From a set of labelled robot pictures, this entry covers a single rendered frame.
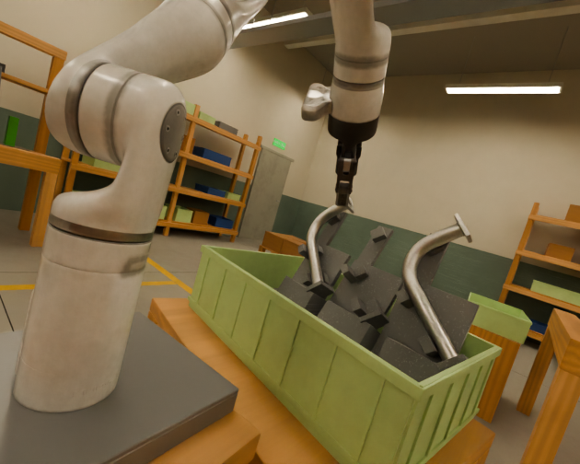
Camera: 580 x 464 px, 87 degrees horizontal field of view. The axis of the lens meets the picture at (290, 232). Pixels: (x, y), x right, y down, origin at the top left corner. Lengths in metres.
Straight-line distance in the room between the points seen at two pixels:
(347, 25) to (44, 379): 0.48
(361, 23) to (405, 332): 0.57
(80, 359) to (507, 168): 6.92
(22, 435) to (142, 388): 0.11
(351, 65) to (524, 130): 6.82
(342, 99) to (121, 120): 0.28
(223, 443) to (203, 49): 0.47
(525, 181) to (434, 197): 1.51
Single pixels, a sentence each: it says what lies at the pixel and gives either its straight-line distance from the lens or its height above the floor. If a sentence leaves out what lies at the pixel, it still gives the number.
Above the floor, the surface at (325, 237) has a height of 1.06.
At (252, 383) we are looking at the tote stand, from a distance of 0.65.
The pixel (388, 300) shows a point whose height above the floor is 0.98.
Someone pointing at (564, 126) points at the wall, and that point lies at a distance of 7.20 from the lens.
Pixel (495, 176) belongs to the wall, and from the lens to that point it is 6.99.
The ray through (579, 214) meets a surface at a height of 2.14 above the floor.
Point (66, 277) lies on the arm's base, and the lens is 0.34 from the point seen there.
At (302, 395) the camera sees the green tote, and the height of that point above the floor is 0.83.
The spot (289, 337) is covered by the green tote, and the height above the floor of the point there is 0.90.
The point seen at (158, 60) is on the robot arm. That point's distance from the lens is 0.43.
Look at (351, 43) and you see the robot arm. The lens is 0.44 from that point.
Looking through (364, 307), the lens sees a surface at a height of 0.95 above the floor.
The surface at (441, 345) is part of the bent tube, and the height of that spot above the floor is 0.96.
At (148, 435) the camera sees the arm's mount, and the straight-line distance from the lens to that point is 0.38.
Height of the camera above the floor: 1.14
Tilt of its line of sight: 5 degrees down
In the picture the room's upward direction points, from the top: 16 degrees clockwise
